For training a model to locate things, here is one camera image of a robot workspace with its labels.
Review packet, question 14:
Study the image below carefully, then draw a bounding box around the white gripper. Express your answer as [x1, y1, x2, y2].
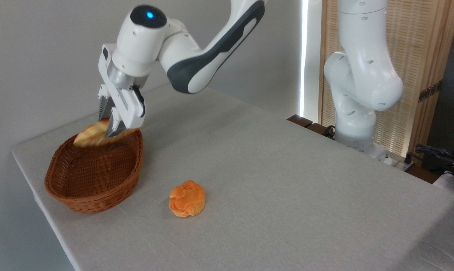
[98, 44, 146, 137]

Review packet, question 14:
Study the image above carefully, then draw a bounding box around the long braided bread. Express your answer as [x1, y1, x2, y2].
[73, 119, 141, 148]

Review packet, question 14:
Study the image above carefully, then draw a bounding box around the brown wicker basket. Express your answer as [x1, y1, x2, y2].
[44, 128, 144, 214]

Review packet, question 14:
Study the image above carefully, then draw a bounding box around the round orange bread bun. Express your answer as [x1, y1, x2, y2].
[168, 180, 206, 218]

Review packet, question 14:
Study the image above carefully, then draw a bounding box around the grey tablecloth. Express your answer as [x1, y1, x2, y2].
[11, 85, 454, 271]

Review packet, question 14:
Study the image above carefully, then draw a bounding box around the white power strip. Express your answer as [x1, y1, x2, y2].
[384, 156, 416, 172]

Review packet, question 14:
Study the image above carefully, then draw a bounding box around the dark metal screen hinge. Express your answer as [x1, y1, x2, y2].
[418, 81, 443, 103]

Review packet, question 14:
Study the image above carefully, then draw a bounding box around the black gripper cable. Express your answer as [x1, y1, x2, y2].
[132, 85, 146, 118]

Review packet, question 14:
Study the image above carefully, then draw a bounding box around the black cable bundle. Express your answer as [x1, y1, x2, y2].
[414, 144, 454, 178]

